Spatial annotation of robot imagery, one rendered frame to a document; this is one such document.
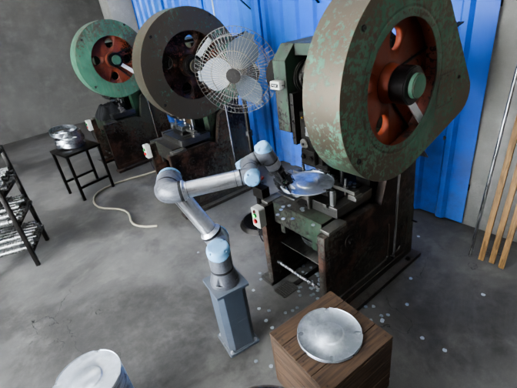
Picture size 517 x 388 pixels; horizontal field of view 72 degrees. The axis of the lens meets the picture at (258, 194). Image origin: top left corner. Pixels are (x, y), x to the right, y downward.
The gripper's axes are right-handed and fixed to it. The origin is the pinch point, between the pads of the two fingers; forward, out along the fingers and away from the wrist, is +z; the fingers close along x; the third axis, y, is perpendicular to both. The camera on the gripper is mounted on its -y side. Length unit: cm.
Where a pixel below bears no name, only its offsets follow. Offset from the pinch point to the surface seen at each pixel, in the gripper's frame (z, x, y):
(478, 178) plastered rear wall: 97, 116, 26
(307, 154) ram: -7.6, 20.9, -2.0
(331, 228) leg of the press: 16.9, 0.3, 24.4
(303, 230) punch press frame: 24.3, -7.0, 4.9
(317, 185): 7.7, 13.9, 4.7
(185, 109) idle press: -21, 10, -132
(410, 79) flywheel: -39, 50, 48
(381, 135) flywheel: -17, 39, 37
